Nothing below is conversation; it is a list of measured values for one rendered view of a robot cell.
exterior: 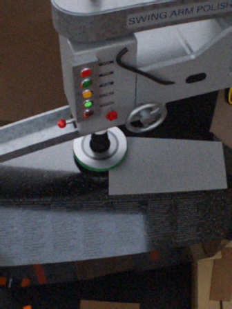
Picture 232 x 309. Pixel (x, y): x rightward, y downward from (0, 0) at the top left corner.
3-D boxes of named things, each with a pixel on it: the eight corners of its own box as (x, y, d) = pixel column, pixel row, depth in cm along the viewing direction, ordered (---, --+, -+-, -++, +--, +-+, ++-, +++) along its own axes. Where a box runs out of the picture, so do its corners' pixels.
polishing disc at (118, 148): (90, 178, 199) (90, 176, 198) (63, 138, 209) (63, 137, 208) (137, 152, 205) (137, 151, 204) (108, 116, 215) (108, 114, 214)
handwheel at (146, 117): (156, 106, 184) (158, 80, 172) (166, 127, 179) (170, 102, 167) (116, 116, 182) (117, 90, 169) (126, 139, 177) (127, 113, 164)
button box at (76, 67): (98, 111, 170) (96, 54, 146) (100, 117, 169) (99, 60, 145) (74, 117, 169) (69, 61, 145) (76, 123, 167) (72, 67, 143)
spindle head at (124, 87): (153, 72, 197) (159, -10, 159) (176, 115, 186) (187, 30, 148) (64, 95, 191) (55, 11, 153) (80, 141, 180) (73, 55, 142)
